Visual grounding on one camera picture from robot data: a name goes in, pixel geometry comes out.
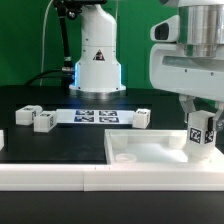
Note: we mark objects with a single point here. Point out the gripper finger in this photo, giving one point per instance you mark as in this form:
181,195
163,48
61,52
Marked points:
187,104
218,120

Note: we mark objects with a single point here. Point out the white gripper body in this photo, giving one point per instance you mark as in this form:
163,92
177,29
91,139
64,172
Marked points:
171,70

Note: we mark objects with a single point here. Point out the white square table top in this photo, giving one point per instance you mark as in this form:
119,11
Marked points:
145,146

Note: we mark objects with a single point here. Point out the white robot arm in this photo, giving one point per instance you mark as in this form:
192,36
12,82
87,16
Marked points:
187,56

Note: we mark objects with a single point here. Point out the white U-shaped fence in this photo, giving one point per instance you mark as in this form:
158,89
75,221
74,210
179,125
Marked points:
197,176

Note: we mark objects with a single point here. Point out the white marker sheet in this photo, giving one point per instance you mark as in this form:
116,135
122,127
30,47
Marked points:
90,116

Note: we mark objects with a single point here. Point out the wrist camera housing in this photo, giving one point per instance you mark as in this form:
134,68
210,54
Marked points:
166,31

